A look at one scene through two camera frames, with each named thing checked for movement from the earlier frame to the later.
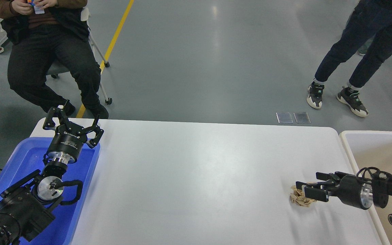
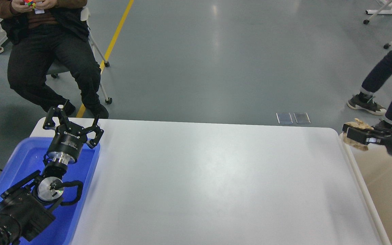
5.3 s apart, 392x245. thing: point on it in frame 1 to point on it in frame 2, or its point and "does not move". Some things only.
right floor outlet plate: [302, 117] does not move
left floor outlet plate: [284, 117] does not move
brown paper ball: [297, 196] to [358, 145]
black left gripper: [69, 139] does not move
